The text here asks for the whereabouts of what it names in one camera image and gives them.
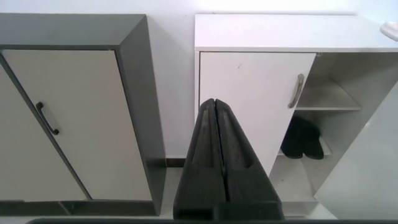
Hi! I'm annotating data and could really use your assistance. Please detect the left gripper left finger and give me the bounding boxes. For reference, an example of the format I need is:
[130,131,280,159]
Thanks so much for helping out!
[172,98,227,220]

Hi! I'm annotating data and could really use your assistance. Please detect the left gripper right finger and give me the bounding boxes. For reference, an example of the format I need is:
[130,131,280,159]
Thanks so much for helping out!
[214,98,285,221]

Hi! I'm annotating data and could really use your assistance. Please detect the grey cabinet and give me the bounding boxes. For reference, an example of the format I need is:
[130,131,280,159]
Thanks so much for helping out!
[0,12,167,217]

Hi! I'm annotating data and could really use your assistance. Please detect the white open cabinet door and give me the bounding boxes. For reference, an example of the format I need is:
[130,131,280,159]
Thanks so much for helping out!
[313,81,398,220]

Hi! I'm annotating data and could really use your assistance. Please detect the white cabinet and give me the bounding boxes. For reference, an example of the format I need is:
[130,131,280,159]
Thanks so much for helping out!
[193,13,398,220]

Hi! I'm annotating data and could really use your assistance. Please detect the white object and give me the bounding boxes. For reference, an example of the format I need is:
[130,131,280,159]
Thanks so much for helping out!
[379,21,398,42]

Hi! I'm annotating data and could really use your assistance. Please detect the white cabinet door metal handle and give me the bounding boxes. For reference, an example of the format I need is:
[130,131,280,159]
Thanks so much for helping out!
[198,51,317,177]

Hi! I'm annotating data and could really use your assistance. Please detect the cream cabinet door black handle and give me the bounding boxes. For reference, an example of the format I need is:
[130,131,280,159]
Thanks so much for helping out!
[1,49,153,202]

